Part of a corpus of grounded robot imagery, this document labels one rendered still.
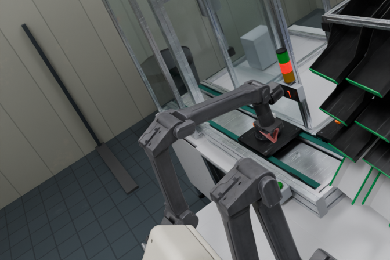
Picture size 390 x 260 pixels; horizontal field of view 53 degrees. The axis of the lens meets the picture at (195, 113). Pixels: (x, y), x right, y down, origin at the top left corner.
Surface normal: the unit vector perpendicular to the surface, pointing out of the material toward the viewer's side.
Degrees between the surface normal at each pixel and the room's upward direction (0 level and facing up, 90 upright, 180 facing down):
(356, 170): 45
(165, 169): 101
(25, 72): 90
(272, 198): 90
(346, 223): 0
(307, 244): 0
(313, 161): 0
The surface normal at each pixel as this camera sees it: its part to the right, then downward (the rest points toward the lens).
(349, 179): -0.87, -0.22
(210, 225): -0.36, -0.79
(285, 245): 0.43, 0.33
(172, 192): 0.61, 0.40
